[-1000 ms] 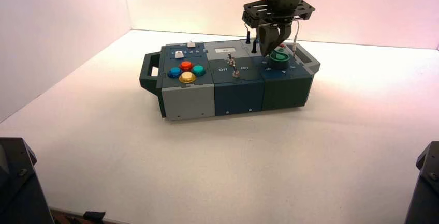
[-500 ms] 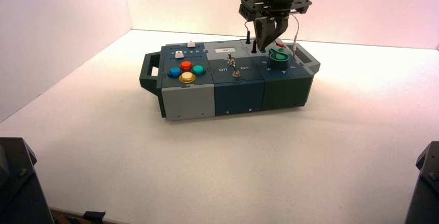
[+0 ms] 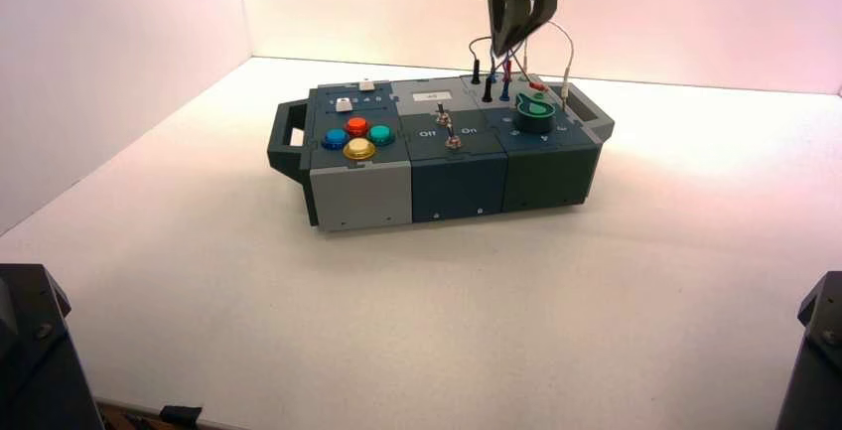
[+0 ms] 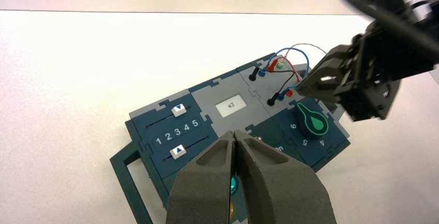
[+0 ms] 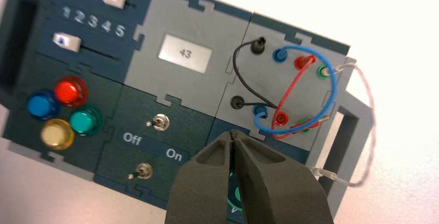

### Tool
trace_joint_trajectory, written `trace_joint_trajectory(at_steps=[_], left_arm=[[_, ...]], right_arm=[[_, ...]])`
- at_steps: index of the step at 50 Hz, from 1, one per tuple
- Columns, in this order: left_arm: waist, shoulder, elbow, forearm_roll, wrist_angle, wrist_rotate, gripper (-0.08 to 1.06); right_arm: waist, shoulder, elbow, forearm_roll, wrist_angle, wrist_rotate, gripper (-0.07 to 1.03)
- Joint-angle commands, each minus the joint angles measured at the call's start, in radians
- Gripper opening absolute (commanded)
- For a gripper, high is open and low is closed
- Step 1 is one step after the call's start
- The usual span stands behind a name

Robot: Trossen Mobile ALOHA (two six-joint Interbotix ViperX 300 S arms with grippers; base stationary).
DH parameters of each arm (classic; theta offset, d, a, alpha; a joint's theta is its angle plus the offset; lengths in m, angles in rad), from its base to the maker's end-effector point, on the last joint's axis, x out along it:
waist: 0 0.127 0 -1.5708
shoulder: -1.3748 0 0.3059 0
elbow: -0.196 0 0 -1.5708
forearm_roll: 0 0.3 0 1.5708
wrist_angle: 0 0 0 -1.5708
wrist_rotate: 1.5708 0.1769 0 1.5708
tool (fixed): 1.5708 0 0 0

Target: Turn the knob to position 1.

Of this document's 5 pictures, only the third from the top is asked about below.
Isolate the white banana plug cable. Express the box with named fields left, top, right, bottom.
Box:
left=522, top=19, right=576, bottom=112

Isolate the black banana plug cable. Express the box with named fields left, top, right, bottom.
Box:
left=469, top=35, right=495, bottom=104

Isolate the green rotary knob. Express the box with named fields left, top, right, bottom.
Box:
left=512, top=91, right=555, bottom=136

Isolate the small black block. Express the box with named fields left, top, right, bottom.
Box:
left=160, top=405, right=205, bottom=430

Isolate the yellow push button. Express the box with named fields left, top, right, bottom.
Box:
left=343, top=137, right=377, bottom=162

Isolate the red banana plug cable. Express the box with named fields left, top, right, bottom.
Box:
left=500, top=58, right=550, bottom=94

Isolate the grey and teal task box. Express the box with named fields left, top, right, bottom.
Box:
left=266, top=73, right=617, bottom=233

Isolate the blue banana plug cable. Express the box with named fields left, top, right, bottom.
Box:
left=488, top=52, right=514, bottom=102

